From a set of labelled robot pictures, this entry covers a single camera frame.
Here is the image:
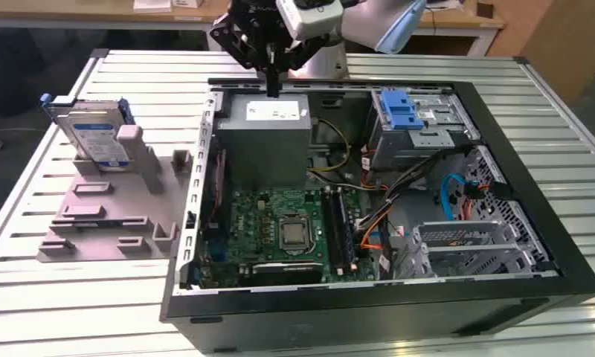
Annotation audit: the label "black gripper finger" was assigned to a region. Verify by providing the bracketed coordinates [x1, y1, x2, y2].
[272, 34, 328, 98]
[208, 13, 275, 97]

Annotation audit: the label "silver CPU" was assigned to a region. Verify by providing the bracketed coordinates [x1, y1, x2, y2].
[280, 222, 311, 250]

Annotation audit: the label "multicoloured power wire with connector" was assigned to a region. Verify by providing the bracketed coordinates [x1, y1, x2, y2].
[460, 180, 515, 224]

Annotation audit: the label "black graphics card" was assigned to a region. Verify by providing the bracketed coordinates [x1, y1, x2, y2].
[237, 260, 324, 287]

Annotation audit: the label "thin red wire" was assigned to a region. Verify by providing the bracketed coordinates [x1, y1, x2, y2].
[215, 149, 228, 228]

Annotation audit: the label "white paper sheet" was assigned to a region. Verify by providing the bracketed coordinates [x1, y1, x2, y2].
[132, 0, 172, 14]

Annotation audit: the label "hard disk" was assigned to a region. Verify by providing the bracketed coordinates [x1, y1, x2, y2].
[38, 94, 135, 172]

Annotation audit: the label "grey parts rack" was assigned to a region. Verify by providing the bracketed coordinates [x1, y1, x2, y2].
[37, 124, 195, 263]

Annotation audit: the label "brown wooden cabinet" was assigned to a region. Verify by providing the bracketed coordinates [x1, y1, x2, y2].
[488, 0, 595, 105]

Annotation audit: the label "wooden desk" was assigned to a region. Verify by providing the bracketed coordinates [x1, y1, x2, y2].
[0, 0, 507, 57]

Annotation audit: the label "green motherboard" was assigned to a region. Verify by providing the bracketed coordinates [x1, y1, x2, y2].
[229, 185, 377, 284]

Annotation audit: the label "metal optical drive cage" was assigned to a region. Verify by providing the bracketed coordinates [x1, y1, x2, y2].
[369, 89, 480, 172]

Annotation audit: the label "grey power supply unit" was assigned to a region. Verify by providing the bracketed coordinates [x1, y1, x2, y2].
[215, 92, 313, 190]

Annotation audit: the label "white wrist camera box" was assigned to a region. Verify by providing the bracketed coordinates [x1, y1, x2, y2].
[276, 0, 345, 41]

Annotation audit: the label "black wire bundle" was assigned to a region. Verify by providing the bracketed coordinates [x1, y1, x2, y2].
[379, 148, 460, 220]

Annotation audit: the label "blue data wire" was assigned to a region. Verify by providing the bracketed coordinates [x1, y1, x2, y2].
[439, 173, 480, 226]

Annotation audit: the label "blue plastic drive latch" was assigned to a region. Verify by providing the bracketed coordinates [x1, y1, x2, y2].
[382, 91, 424, 131]

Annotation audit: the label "black PC case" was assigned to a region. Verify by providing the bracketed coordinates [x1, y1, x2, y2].
[157, 76, 595, 354]

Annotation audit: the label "yellow and black wires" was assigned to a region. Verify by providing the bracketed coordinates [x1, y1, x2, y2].
[307, 118, 351, 173]

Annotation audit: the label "metal disk bay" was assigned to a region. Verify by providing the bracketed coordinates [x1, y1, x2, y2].
[411, 221, 543, 279]

